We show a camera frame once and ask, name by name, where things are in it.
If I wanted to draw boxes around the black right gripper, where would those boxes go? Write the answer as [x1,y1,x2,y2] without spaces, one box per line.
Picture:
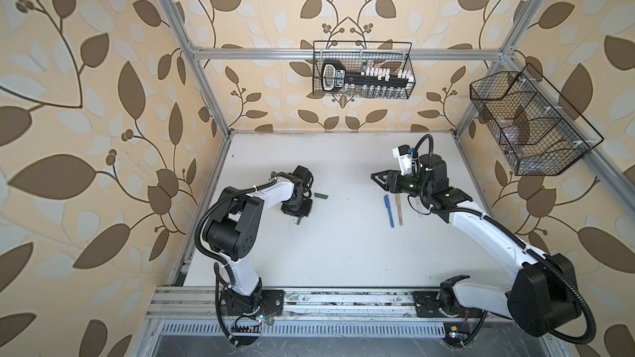
[370,169,430,200]

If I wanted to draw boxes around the blue fountain pen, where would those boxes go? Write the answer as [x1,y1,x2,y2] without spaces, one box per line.
[384,194,395,228]

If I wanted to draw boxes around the beige fountain pen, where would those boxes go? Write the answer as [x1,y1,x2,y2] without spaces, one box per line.
[395,194,403,226]

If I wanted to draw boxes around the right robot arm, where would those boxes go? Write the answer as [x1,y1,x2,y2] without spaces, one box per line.
[370,134,597,345]

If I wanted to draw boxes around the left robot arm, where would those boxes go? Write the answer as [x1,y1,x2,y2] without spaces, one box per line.
[194,166,314,316]

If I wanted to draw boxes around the black tool in basket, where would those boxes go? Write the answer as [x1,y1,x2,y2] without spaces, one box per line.
[316,59,415,93]

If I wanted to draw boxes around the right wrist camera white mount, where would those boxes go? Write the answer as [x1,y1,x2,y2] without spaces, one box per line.
[393,145,413,175]

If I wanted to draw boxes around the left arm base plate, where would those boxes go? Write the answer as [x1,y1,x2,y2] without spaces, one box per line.
[221,289,285,317]

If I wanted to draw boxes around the black wire basket back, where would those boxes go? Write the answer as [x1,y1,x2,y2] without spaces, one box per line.
[312,40,416,100]

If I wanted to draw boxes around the black wire basket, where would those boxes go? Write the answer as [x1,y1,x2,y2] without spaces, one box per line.
[470,63,604,176]
[312,40,416,100]

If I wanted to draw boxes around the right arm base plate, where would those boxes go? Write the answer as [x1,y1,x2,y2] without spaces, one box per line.
[412,289,483,320]

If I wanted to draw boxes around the aluminium cage frame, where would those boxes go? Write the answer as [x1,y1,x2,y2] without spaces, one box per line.
[138,0,635,357]

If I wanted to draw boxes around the black wire basket right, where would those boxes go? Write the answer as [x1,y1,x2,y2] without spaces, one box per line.
[470,63,604,176]

